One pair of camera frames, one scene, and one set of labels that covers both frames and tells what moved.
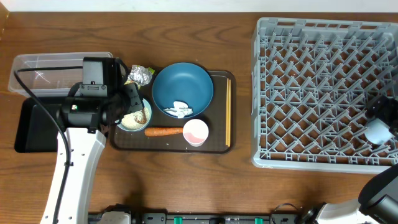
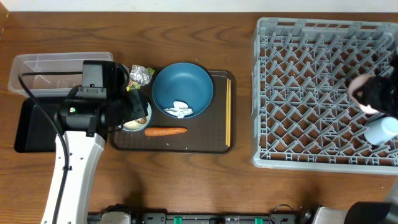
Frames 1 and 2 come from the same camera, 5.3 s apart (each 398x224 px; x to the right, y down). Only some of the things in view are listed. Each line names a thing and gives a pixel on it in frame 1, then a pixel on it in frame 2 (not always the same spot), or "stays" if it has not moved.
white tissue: (180, 109) stays
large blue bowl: (183, 82) stays
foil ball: (142, 76) stays
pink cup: (195, 132) → (354, 83)
